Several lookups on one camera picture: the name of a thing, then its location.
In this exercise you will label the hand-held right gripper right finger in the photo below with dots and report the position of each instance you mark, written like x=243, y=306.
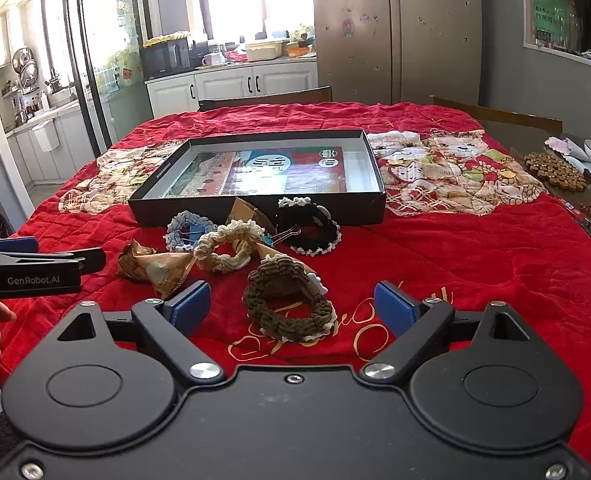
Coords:
x=394, y=307

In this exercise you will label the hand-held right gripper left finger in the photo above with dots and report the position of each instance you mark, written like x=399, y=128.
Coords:
x=191, y=307

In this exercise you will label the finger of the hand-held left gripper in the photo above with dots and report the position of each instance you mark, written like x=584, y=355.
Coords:
x=18, y=245
x=93, y=261

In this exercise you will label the cream crochet scrunchie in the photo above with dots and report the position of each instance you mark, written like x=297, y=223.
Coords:
x=220, y=250

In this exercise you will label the blue crochet scrunchie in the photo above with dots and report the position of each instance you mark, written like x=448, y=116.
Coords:
x=188, y=225

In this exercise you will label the olive crochet scrunchie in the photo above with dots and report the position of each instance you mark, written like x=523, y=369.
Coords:
x=285, y=305

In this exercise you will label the black crochet scrunchie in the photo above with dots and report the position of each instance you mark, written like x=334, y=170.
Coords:
x=315, y=232

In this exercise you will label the shallow black cardboard box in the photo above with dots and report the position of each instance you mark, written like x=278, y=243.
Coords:
x=255, y=180

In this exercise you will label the red printed blanket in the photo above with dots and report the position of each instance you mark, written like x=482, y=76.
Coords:
x=475, y=270

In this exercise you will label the white kitchen base cabinets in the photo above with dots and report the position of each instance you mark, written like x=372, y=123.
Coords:
x=55, y=160

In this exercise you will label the white hanging bin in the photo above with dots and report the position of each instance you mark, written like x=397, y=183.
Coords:
x=46, y=136

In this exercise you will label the hanging metal pot lids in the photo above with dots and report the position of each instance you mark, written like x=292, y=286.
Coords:
x=24, y=67

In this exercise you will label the sliding glass door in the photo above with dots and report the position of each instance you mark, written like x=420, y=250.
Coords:
x=110, y=50

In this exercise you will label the wooden trivet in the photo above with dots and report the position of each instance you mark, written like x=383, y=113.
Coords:
x=555, y=170

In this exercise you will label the black microwave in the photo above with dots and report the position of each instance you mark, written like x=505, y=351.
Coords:
x=168, y=57

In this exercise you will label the light wooden chair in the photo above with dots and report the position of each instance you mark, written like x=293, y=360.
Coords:
x=505, y=117

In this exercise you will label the white counter cabinet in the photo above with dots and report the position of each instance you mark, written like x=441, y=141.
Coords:
x=235, y=85

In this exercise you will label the pink doily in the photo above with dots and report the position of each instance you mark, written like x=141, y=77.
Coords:
x=563, y=146

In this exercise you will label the yellow cloth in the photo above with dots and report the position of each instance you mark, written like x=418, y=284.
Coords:
x=165, y=38

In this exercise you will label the white mug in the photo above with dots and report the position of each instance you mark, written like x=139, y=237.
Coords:
x=211, y=59

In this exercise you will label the cream storage container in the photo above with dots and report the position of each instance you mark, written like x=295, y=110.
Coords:
x=264, y=50

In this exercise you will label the silver refrigerator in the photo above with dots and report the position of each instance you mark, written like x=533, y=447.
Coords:
x=395, y=35

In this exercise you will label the flower bouquet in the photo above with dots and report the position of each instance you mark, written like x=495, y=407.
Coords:
x=301, y=34

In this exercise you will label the green poster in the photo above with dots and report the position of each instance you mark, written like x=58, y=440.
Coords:
x=550, y=20

